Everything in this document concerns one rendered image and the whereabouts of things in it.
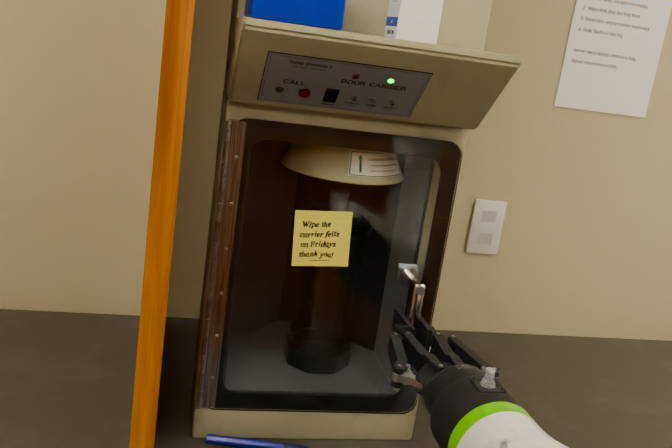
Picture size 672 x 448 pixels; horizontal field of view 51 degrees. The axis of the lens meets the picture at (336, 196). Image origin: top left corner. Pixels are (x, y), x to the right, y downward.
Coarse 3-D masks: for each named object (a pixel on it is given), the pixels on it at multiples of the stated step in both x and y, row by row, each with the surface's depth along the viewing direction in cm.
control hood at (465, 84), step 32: (256, 32) 75; (288, 32) 75; (320, 32) 76; (352, 32) 80; (256, 64) 79; (384, 64) 80; (416, 64) 80; (448, 64) 81; (480, 64) 81; (512, 64) 81; (256, 96) 84; (448, 96) 86; (480, 96) 86
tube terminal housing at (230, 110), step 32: (352, 0) 87; (384, 0) 88; (448, 0) 89; (480, 0) 90; (384, 32) 89; (448, 32) 90; (480, 32) 91; (224, 96) 93; (224, 128) 88; (352, 128) 91; (384, 128) 92; (416, 128) 93; (448, 128) 94; (192, 416) 100; (224, 416) 98; (256, 416) 99; (288, 416) 100; (320, 416) 101; (352, 416) 102; (384, 416) 103
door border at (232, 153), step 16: (240, 128) 87; (224, 144) 87; (240, 144) 88; (224, 160) 87; (240, 160) 88; (240, 176) 89; (224, 192) 89; (224, 208) 89; (224, 224) 90; (224, 240) 90; (224, 256) 91; (224, 272) 91; (224, 288) 92; (208, 304) 92; (224, 304) 92; (224, 320) 93; (208, 336) 93; (208, 352) 94; (208, 368) 94; (208, 384) 95; (208, 400) 96
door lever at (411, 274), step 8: (408, 272) 96; (416, 272) 96; (408, 280) 95; (416, 280) 94; (416, 288) 92; (424, 288) 92; (416, 296) 92; (416, 304) 92; (408, 312) 93; (416, 312) 93; (416, 320) 93; (416, 328) 93; (416, 336) 94
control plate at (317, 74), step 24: (264, 72) 80; (288, 72) 80; (312, 72) 81; (336, 72) 81; (360, 72) 81; (384, 72) 81; (408, 72) 81; (264, 96) 84; (288, 96) 84; (312, 96) 84; (360, 96) 85; (384, 96) 85; (408, 96) 85
